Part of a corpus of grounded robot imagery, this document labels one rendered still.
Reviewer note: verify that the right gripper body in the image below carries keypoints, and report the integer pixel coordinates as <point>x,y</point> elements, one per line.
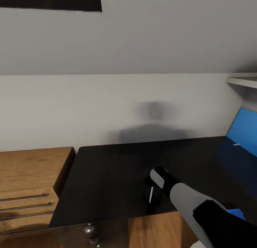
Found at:
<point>150,182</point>

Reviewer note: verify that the room divider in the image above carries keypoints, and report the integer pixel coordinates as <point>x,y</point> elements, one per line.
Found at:
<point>244,130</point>

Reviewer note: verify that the desk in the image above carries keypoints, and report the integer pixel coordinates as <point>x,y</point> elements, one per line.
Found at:
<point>106,182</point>

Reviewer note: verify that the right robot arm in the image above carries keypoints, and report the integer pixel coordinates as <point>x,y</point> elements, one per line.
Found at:
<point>210,221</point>

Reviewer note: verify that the cabinet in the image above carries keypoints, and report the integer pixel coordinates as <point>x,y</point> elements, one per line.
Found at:
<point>31,183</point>
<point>112,234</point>

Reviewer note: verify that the folder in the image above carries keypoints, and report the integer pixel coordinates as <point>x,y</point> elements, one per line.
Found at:
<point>238,213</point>

